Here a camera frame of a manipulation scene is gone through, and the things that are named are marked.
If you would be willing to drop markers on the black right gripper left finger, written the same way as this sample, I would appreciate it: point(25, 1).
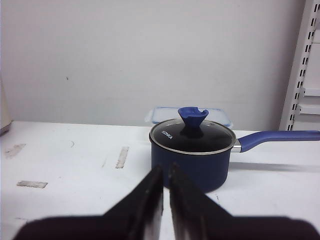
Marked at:
point(136, 217)

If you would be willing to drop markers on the dark blue saucepan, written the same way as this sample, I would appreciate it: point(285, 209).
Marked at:
point(210, 171)

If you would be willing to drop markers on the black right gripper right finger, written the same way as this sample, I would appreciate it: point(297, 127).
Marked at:
point(197, 217)

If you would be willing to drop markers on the white slotted shelf upright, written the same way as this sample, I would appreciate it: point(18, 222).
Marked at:
point(301, 109)

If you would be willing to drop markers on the glass lid with blue knob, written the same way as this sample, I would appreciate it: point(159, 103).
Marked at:
point(192, 134)

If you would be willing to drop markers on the clear plastic food container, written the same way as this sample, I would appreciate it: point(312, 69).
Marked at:
point(162, 113)

